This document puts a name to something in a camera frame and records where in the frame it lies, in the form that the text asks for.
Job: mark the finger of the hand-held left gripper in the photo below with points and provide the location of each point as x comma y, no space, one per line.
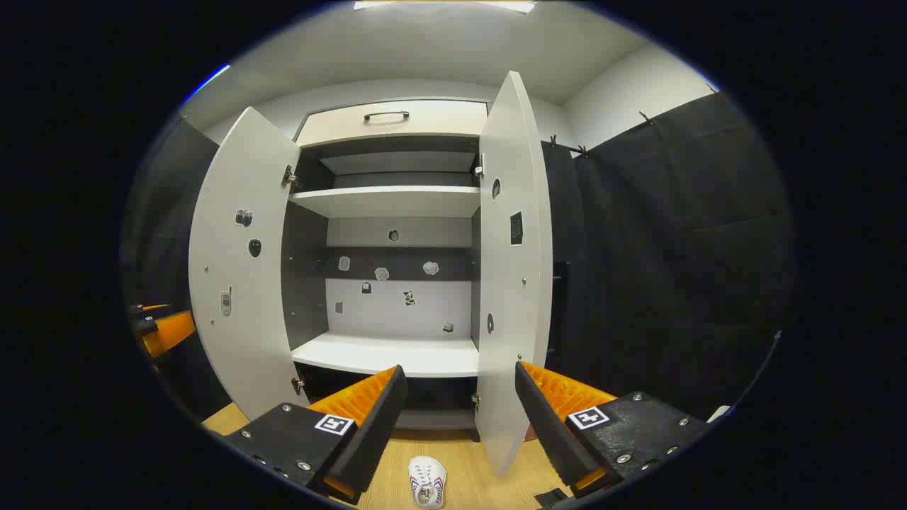
170,331
152,308

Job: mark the white grey shoe cabinet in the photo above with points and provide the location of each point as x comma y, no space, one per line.
390,354

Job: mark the cream cabinet drawer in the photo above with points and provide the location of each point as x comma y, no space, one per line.
439,120

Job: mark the white shoe cabinet door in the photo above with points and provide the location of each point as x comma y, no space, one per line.
506,297
248,340

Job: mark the white canvas shoe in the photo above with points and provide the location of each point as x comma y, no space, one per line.
427,482

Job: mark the black backdrop cloth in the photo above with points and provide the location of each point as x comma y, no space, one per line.
673,248

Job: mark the ceiling light panel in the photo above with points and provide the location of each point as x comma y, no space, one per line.
439,6

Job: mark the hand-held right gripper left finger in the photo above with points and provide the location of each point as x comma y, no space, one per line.
375,432

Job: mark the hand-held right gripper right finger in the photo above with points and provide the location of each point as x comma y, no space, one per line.
549,432

